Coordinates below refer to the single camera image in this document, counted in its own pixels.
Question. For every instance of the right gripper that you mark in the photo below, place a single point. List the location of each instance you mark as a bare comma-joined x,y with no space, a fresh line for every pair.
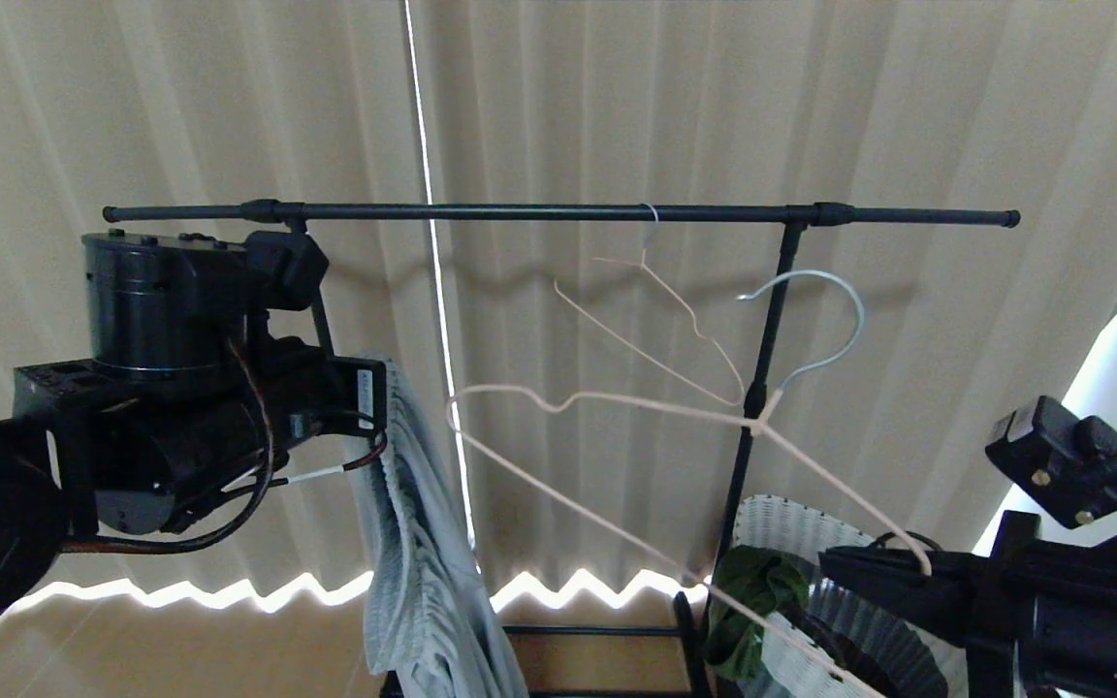
1101,620

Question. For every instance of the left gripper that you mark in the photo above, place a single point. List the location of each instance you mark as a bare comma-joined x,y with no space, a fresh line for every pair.
306,407

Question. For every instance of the pale grey shorts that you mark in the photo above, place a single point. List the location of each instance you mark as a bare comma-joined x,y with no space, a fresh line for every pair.
423,562

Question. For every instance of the pink clothes hanger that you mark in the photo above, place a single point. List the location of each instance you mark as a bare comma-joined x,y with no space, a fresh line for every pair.
768,415
643,257

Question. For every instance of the black clothes rack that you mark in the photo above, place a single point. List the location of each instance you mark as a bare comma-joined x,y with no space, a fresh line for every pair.
520,211

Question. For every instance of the white laundry basket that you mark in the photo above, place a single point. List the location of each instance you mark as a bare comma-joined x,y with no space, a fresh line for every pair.
781,523

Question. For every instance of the green garment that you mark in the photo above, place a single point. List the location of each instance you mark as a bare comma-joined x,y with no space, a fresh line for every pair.
757,591

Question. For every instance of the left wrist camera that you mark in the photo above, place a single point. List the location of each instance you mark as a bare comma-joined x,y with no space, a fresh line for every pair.
287,267

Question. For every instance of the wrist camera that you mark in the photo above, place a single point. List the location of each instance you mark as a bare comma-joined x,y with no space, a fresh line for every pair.
287,267
1053,465

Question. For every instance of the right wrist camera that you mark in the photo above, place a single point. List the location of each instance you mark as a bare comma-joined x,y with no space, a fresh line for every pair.
1053,465

